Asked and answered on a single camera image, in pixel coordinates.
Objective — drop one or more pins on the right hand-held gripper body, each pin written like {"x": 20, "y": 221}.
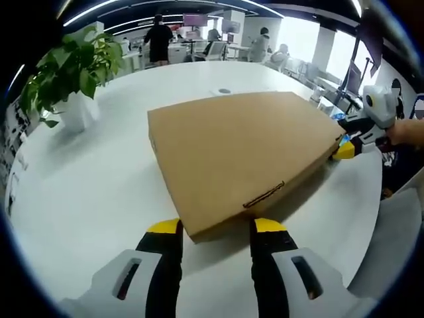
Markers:
{"x": 381, "y": 106}

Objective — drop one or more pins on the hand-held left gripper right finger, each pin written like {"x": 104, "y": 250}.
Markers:
{"x": 265, "y": 245}

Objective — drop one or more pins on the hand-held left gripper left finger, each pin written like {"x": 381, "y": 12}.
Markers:
{"x": 159, "y": 242}

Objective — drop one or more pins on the brown cardboard shoe box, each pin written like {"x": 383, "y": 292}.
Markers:
{"x": 232, "y": 149}

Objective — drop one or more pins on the dark desk monitor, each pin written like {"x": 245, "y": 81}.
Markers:
{"x": 354, "y": 79}

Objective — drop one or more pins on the dark panel on stand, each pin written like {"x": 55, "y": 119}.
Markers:
{"x": 371, "y": 43}

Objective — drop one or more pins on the grey mesh office chair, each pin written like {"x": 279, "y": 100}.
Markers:
{"x": 397, "y": 238}

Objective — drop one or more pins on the white office chair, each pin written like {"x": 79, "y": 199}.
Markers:
{"x": 218, "y": 49}

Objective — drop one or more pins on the dark screen on stand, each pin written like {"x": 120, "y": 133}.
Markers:
{"x": 231, "y": 26}

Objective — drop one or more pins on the green plant in white pot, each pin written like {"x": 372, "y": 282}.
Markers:
{"x": 76, "y": 59}

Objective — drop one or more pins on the purple wall screen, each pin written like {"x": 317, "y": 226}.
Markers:
{"x": 195, "y": 20}

